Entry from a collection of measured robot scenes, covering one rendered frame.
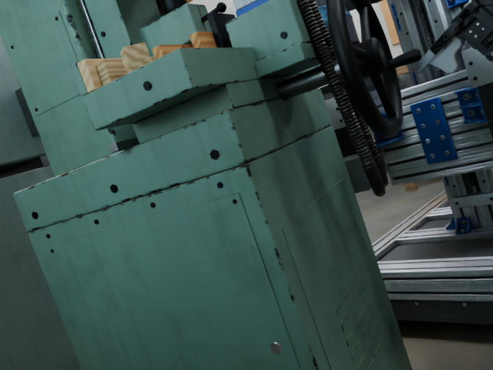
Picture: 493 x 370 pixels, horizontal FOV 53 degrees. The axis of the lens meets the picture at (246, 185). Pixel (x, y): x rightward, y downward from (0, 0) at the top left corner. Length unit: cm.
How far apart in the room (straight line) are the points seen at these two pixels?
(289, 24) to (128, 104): 31
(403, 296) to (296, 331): 78
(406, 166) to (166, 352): 90
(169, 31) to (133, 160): 29
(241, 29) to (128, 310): 58
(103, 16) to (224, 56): 37
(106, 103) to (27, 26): 44
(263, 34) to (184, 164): 27
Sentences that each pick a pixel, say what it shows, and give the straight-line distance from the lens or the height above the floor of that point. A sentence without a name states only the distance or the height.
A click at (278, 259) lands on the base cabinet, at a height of 55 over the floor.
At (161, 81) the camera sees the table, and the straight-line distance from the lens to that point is 75.
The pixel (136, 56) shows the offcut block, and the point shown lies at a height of 92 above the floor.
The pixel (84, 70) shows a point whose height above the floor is 93.
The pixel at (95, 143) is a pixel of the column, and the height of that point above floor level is 84.
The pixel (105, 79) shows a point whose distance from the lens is 85.
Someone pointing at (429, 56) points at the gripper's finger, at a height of 78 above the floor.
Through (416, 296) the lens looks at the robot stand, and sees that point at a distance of 156.
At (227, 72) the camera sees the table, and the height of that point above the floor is 86.
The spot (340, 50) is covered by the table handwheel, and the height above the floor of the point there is 83.
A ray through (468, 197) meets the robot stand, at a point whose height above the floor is 36.
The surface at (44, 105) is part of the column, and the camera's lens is 121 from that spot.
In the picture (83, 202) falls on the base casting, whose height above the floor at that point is 73.
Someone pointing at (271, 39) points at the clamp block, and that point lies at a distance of 92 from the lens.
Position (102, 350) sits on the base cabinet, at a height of 43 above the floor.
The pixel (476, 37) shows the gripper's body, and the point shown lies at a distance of 98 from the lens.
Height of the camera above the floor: 75
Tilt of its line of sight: 5 degrees down
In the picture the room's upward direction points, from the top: 19 degrees counter-clockwise
